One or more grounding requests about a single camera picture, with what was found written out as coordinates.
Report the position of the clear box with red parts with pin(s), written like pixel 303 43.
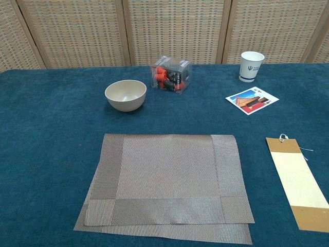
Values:
pixel 171 77

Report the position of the grey woven placemat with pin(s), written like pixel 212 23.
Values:
pixel 167 175

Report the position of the white paper cup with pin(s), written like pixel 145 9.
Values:
pixel 250 67

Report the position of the picture postcard with red building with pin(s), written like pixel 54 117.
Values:
pixel 252 101

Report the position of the woven bamboo screen panel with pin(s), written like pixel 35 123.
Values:
pixel 77 31
pixel 322 51
pixel 275 25
pixel 10 38
pixel 174 28

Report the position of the blue felt table cover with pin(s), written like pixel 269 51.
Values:
pixel 38 154

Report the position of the brown and cream paper tag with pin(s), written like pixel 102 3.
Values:
pixel 295 175

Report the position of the white round bowl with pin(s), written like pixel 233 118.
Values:
pixel 126 101

